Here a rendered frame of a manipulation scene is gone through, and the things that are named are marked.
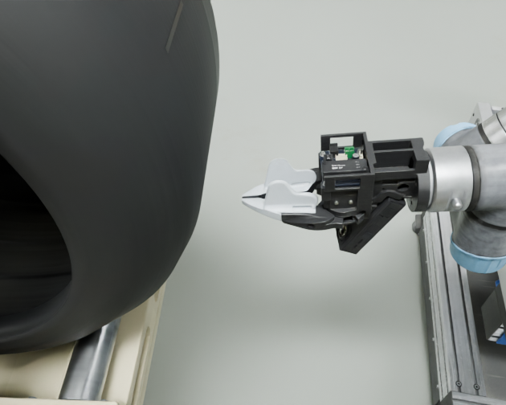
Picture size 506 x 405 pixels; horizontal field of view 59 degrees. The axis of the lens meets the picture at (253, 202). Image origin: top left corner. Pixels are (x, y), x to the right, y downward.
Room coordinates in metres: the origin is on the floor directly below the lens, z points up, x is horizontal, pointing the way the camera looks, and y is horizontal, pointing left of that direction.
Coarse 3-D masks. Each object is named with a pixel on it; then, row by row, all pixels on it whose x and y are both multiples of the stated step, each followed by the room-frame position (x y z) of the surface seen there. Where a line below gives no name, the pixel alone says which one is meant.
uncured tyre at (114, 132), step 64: (0, 0) 0.21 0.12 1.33; (64, 0) 0.23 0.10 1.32; (128, 0) 0.26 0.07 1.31; (192, 0) 0.36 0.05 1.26; (0, 64) 0.20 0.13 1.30; (64, 64) 0.21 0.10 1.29; (128, 64) 0.23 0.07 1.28; (192, 64) 0.30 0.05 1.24; (0, 128) 0.19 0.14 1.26; (64, 128) 0.20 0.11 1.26; (128, 128) 0.22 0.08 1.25; (192, 128) 0.26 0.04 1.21; (0, 192) 0.46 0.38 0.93; (64, 192) 0.19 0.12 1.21; (128, 192) 0.20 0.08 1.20; (192, 192) 0.24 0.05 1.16; (0, 256) 0.36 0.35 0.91; (64, 256) 0.35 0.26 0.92; (128, 256) 0.20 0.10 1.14; (0, 320) 0.22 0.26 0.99; (64, 320) 0.19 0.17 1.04
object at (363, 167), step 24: (336, 144) 0.39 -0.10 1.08; (360, 144) 0.40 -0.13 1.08; (384, 144) 0.38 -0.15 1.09; (408, 144) 0.38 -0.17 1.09; (336, 168) 0.35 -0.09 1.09; (360, 168) 0.34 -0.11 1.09; (384, 168) 0.36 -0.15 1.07; (408, 168) 0.36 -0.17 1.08; (336, 192) 0.34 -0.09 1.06; (360, 192) 0.33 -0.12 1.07; (384, 192) 0.35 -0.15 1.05; (408, 192) 0.35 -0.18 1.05; (336, 216) 0.33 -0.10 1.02; (360, 216) 0.33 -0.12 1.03
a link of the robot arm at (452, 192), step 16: (432, 160) 0.36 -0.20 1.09; (448, 160) 0.36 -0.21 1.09; (464, 160) 0.35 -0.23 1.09; (432, 176) 0.35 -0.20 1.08; (448, 176) 0.34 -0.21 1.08; (464, 176) 0.34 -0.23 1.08; (432, 192) 0.33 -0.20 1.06; (448, 192) 0.33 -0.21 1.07; (464, 192) 0.33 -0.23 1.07; (432, 208) 0.33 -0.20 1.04; (448, 208) 0.33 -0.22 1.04; (464, 208) 0.33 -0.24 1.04
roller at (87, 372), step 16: (96, 336) 0.23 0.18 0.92; (112, 336) 0.24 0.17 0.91; (80, 352) 0.21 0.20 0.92; (96, 352) 0.22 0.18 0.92; (80, 368) 0.20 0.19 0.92; (96, 368) 0.20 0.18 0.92; (64, 384) 0.18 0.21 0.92; (80, 384) 0.18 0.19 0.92; (96, 384) 0.18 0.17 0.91; (96, 400) 0.17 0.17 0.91
